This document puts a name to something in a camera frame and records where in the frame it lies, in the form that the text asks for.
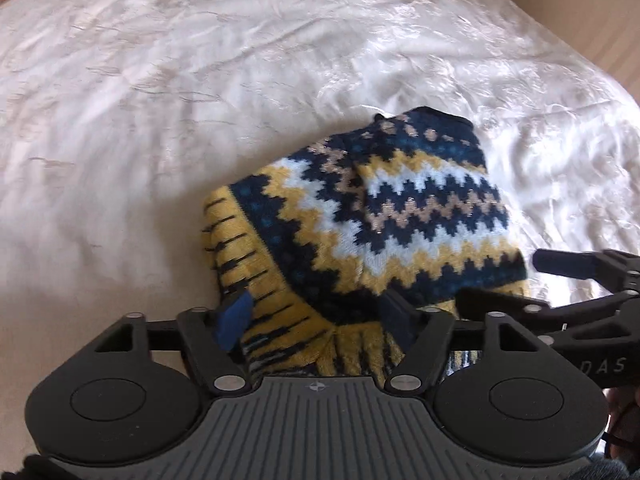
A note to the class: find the white embroidered bedspread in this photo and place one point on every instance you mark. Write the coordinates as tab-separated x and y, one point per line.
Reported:
118	117

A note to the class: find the navy yellow patterned knit sweater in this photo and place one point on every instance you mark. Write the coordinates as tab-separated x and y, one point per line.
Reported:
317	237

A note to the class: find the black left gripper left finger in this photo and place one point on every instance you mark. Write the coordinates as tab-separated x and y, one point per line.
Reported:
232	319

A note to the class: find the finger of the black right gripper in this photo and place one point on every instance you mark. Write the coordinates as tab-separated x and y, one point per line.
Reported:
474	304
579	265

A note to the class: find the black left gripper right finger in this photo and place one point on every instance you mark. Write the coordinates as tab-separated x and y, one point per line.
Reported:
400	319

